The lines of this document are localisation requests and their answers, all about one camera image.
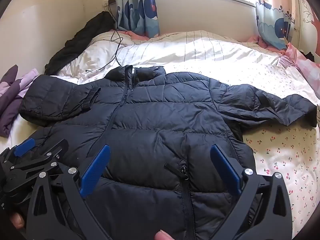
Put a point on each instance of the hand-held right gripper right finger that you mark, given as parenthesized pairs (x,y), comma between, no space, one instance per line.
(226,171)

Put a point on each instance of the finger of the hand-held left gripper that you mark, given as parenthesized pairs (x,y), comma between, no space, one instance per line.
(53,150)
(23,147)

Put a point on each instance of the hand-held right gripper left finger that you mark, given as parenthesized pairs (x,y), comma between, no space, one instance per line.
(93,172)

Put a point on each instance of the black puffer jacket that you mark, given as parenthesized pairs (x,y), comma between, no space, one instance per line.
(150,130)

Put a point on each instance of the person's left hand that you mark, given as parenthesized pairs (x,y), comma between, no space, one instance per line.
(16,221)

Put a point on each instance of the purple blanket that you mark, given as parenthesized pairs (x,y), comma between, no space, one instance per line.
(12,100)

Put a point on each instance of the white cherry print quilt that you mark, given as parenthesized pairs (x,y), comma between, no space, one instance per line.
(275,142)

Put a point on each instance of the black garment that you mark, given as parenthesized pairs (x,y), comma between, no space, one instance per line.
(75,42)

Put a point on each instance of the white striped duvet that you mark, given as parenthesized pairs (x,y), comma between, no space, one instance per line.
(175,50)

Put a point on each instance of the pink checked blanket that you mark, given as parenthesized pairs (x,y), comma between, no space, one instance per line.
(300,57)

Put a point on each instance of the small black cloth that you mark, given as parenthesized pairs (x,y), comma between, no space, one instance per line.
(309,55)

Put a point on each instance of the pink and blue whale curtain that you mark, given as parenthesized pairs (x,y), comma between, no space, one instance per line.
(137,10)
(275,22)

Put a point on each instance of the white wardrobe with tree decal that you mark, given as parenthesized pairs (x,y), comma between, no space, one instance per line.
(307,12)

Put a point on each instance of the wall socket with charger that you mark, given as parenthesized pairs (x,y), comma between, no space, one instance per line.
(110,1)

